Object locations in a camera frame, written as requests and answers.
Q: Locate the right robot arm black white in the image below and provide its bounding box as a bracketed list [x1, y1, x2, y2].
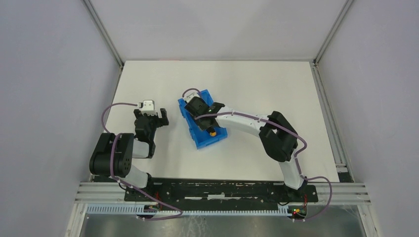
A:
[183, 93, 305, 190]

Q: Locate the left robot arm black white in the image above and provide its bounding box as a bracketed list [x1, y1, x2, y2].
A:
[89, 108, 169, 189]

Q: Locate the blue plastic bin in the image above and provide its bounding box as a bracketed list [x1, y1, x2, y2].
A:
[178, 88, 228, 149]

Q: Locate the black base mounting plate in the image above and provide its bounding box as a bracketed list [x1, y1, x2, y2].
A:
[124, 178, 319, 212]

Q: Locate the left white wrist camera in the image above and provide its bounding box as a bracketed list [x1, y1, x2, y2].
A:
[137, 100, 157, 116]

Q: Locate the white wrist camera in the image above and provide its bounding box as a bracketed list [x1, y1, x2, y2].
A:
[183, 92, 200, 104]
[137, 100, 157, 116]

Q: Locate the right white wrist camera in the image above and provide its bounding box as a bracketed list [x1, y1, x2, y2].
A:
[183, 92, 200, 104]

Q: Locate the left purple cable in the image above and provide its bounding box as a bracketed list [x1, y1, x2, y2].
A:
[100, 102, 183, 221]

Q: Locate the purple cable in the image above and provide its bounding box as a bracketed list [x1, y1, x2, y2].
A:
[182, 88, 333, 223]
[100, 102, 183, 221]

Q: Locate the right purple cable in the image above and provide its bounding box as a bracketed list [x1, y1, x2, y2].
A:
[182, 88, 333, 223]

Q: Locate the left aluminium corner post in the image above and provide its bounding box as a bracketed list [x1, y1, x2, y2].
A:
[81, 0, 125, 70]

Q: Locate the aluminium corner post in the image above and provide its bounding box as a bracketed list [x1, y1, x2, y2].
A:
[313, 0, 355, 65]
[81, 0, 125, 70]

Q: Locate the white slotted cable duct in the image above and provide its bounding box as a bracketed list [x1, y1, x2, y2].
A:
[86, 204, 292, 217]

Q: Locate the aluminium front rail frame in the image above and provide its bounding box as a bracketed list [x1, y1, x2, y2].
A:
[75, 182, 372, 205]

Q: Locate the right aluminium corner post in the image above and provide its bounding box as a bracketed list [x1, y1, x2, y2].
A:
[313, 0, 355, 65]

